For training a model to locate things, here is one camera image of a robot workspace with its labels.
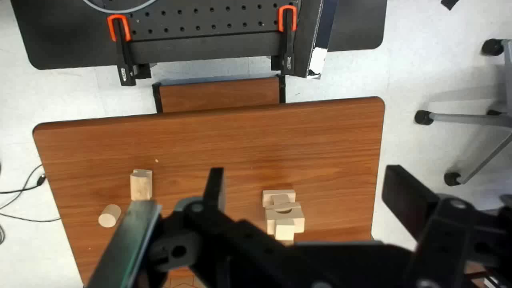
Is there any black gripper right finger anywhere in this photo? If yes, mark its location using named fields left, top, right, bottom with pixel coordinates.
left=380, top=163, right=512, bottom=288

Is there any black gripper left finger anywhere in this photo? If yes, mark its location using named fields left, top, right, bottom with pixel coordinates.
left=142, top=166, right=300, bottom=288

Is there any small wooden block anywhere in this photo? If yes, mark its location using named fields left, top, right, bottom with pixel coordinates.
left=273, top=222, right=297, bottom=246

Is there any flat wooden base block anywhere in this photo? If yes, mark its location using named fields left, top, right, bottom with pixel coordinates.
left=260, top=187, right=297, bottom=210

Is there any wooden cuboid block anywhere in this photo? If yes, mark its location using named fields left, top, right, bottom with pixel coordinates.
left=127, top=168, right=153, bottom=203

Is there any wooden arch block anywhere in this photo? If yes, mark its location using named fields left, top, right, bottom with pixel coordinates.
left=263, top=200, right=307, bottom=237

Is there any wooden board under desk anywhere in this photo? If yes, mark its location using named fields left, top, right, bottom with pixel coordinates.
left=151, top=75, right=286, bottom=115

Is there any grey office chair base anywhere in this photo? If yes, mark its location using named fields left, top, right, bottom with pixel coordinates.
left=412, top=37, right=512, bottom=189

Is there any grey angled gripper side plate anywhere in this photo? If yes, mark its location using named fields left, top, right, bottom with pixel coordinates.
left=84, top=198, right=163, bottom=288

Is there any small lying wooden cylinder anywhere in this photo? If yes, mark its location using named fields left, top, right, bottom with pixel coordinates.
left=95, top=203, right=123, bottom=230

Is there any black perforated breadboard base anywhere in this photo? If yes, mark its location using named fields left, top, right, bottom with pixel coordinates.
left=9, top=0, right=324, bottom=80

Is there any shiny metal plate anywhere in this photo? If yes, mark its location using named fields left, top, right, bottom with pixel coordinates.
left=305, top=46, right=327, bottom=82

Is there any dark grey floor slab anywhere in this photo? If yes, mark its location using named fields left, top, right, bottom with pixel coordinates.
left=318, top=0, right=388, bottom=53

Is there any black orange-handled bar clamp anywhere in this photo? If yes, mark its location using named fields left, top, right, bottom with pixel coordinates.
left=268, top=3, right=299, bottom=75
left=105, top=13, right=151, bottom=88

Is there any black floor cable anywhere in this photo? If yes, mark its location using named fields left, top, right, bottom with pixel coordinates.
left=0, top=210, right=60, bottom=226
left=0, top=162, right=47, bottom=197

